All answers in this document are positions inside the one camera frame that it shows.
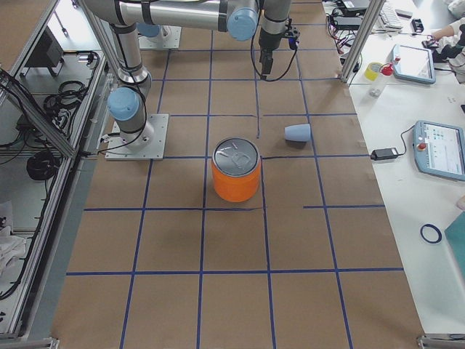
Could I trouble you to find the aluminium frame post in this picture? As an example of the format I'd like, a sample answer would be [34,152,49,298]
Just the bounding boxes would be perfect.
[339,0,385,83]

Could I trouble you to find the black power adapter brick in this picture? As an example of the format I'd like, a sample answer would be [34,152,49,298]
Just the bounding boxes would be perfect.
[370,148,399,161]

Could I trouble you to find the light blue plastic cup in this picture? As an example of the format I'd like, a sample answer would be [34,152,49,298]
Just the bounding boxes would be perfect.
[284,124,312,143]

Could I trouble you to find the lower teach pendant tablet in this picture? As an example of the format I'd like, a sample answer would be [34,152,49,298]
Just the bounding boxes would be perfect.
[413,120,464,182]

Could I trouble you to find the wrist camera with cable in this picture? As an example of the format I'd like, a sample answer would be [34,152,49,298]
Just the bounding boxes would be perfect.
[283,18,300,51]

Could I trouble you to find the coiled black cables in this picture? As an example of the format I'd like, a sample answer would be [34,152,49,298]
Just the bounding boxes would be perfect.
[26,151,61,182]

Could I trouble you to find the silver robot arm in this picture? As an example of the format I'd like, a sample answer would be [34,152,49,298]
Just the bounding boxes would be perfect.
[83,1,297,88]

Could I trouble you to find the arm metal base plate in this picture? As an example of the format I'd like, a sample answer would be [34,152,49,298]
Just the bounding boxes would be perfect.
[137,24,182,50]
[105,114,169,161]

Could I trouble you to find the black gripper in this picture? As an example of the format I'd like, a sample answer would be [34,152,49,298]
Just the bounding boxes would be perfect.
[259,48,273,75]

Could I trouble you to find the blue tape ring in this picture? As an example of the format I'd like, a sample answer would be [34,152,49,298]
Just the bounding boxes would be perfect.
[420,223,443,244]

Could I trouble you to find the yellow tape roll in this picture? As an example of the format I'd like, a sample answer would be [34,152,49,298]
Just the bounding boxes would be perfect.
[364,62,383,81]

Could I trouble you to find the upper teach pendant tablet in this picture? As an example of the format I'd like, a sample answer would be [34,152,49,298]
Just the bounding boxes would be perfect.
[391,44,436,84]

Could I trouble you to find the white keyboard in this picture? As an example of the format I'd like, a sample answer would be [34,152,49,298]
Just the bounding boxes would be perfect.
[377,1,403,31]

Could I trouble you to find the teach pendant tablet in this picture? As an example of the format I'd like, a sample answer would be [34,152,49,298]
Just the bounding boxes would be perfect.
[391,44,436,84]
[413,120,464,182]

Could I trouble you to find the orange can with grey lid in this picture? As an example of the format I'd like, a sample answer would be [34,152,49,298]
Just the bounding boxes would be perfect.
[211,137,261,203]

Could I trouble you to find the teal board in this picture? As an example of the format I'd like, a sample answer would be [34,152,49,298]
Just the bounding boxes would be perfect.
[445,212,465,273]

